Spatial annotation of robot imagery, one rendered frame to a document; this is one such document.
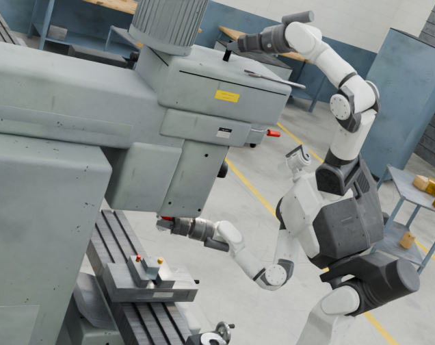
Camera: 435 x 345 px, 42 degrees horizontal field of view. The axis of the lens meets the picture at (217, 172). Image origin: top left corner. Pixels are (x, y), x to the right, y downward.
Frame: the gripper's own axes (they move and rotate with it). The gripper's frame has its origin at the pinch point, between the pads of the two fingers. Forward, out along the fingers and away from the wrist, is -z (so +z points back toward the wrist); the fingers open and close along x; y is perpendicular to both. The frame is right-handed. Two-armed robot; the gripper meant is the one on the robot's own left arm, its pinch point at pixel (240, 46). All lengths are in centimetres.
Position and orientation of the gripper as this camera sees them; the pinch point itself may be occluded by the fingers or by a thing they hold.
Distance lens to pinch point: 189.8
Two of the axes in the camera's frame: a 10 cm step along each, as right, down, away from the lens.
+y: -0.7, -9.9, -0.7
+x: 6.0, -1.0, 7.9
